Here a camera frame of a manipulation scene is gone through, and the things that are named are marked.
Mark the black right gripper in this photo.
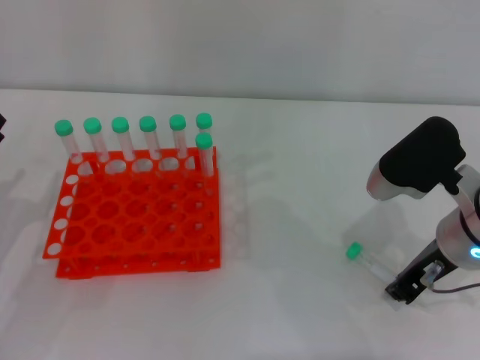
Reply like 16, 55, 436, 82
385, 242, 458, 305

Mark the green-capped clear test tube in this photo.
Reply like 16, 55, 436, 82
138, 115, 161, 161
110, 116, 137, 161
195, 112, 214, 134
168, 113, 189, 158
53, 118, 83, 165
194, 132, 216, 180
344, 241, 397, 282
82, 116, 110, 163

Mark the orange plastic test tube rack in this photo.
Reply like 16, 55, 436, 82
42, 145, 222, 281

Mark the right gripper cable with plug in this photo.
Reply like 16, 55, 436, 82
422, 262, 480, 296

